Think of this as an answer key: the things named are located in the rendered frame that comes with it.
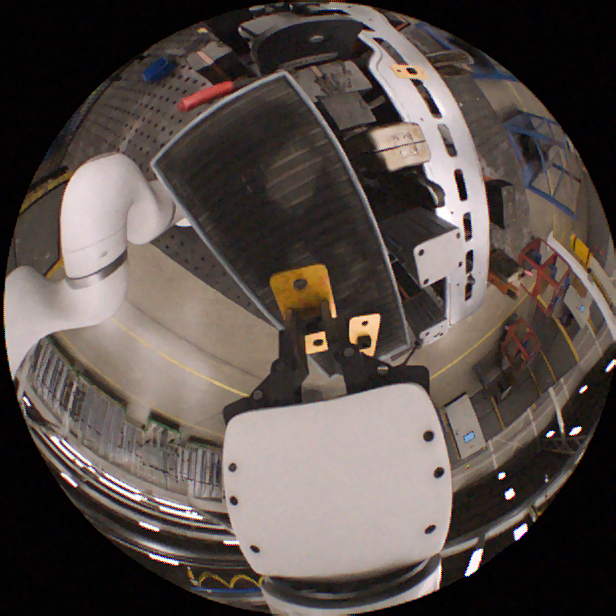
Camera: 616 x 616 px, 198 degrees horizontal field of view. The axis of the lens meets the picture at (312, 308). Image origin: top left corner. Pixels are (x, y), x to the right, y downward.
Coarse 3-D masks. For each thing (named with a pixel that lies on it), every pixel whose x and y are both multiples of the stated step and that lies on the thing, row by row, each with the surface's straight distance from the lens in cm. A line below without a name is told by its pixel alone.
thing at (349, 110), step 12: (336, 96) 26; (348, 96) 26; (360, 96) 27; (324, 108) 25; (336, 108) 25; (348, 108) 25; (360, 108) 26; (336, 120) 25; (348, 120) 25; (360, 120) 25; (372, 120) 26; (336, 132) 26
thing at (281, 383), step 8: (280, 360) 12; (288, 360) 12; (272, 368) 12; (280, 368) 12; (288, 368) 11; (272, 376) 12; (280, 376) 11; (288, 376) 11; (272, 384) 11; (280, 384) 11; (288, 384) 11; (272, 392) 11; (280, 392) 11; (288, 392) 11; (296, 392) 13; (272, 400) 11; (280, 400) 11; (288, 400) 10; (296, 400) 13
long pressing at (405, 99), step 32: (384, 32) 56; (384, 64) 45; (416, 64) 51; (384, 96) 41; (416, 96) 44; (448, 96) 51; (448, 128) 46; (448, 160) 44; (448, 192) 45; (480, 192) 52; (480, 224) 54; (480, 256) 59; (448, 288) 55; (480, 288) 67; (448, 320) 65
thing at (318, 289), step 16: (288, 272) 13; (304, 272) 13; (320, 272) 13; (272, 288) 14; (288, 288) 14; (304, 288) 14; (320, 288) 14; (288, 304) 15; (304, 304) 15; (304, 320) 14; (320, 320) 15; (320, 336) 17
